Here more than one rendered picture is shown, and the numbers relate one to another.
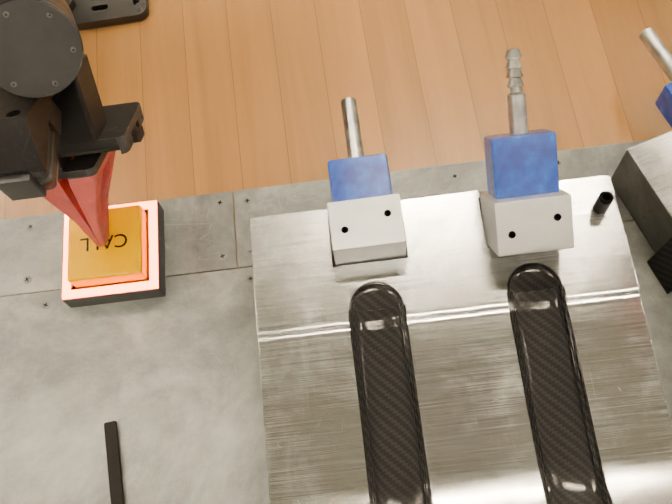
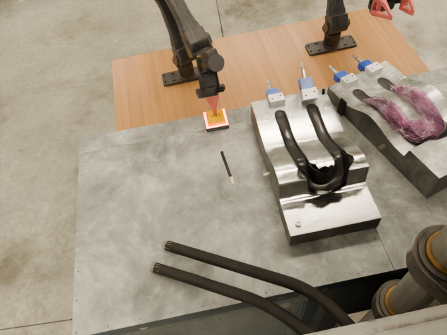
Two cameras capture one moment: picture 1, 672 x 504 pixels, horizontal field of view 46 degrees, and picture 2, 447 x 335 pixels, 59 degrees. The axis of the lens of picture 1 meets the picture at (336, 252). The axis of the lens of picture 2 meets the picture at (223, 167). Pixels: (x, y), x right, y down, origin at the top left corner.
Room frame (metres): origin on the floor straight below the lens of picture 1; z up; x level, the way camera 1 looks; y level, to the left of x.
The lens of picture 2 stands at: (-0.69, 0.30, 1.87)
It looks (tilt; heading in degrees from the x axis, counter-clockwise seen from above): 54 degrees down; 353
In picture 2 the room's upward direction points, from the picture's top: 8 degrees counter-clockwise
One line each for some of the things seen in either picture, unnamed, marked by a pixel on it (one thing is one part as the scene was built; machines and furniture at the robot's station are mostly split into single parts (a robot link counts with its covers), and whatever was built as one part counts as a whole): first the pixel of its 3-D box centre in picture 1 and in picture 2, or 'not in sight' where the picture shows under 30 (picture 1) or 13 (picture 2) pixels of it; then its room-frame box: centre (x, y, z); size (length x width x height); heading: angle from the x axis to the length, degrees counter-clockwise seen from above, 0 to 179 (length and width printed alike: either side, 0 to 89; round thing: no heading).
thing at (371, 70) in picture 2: not in sight; (364, 65); (0.32, -0.40, 0.86); 0.13 x 0.05 x 0.05; 13
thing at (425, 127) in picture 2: not in sight; (408, 108); (0.05, -0.41, 0.90); 0.26 x 0.18 x 0.08; 13
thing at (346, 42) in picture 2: not in sight; (332, 38); (0.53, -0.37, 0.84); 0.20 x 0.07 x 0.08; 88
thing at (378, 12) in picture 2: not in sight; (388, 6); (0.19, -0.34, 1.19); 0.09 x 0.07 x 0.07; 178
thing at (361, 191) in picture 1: (359, 177); (272, 93); (0.26, -0.03, 0.89); 0.13 x 0.05 x 0.05; 177
